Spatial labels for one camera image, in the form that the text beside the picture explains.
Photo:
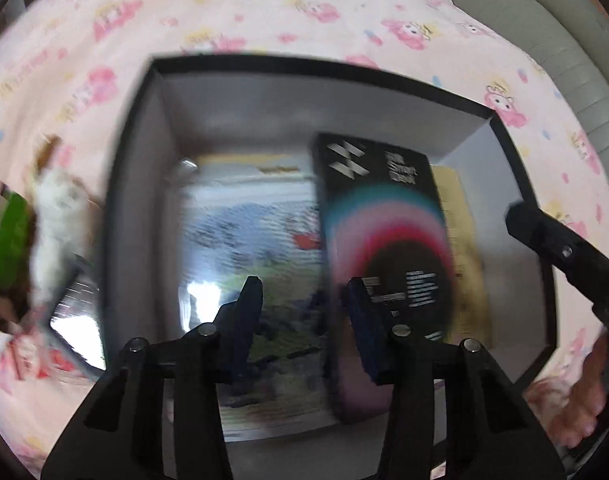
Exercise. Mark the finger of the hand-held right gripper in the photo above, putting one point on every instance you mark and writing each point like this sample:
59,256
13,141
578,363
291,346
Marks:
544,240

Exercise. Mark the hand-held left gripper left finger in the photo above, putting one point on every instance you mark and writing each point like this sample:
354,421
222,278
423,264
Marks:
244,321

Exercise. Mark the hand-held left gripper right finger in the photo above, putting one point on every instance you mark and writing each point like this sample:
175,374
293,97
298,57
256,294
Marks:
364,331

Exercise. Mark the black box with rainbow arcs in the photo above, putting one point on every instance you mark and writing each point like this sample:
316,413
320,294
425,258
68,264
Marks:
384,240

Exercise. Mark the clear phone case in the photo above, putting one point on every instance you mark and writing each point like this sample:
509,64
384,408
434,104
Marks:
79,320

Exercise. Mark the black cardboard box container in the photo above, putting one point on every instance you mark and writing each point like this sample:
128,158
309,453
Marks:
334,105

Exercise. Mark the person's right hand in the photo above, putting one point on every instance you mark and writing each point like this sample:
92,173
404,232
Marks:
579,400

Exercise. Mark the yellow booklet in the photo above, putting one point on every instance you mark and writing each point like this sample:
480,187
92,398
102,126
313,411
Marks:
464,240

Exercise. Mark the colourful picture book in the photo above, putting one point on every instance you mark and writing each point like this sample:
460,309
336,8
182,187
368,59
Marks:
244,240

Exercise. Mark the grey padded headboard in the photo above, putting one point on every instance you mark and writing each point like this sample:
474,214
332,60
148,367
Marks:
559,35

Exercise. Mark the white plush toy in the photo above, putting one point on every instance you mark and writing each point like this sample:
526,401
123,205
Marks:
59,230

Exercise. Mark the red printed packet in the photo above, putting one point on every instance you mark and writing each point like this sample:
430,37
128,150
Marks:
39,360

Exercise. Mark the green snack packet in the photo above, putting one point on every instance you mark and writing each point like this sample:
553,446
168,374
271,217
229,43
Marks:
12,240

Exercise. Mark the brown snack wrapper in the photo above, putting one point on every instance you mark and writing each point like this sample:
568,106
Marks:
47,152

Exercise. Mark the pink printed blanket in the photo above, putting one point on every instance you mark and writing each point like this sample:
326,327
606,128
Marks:
284,10

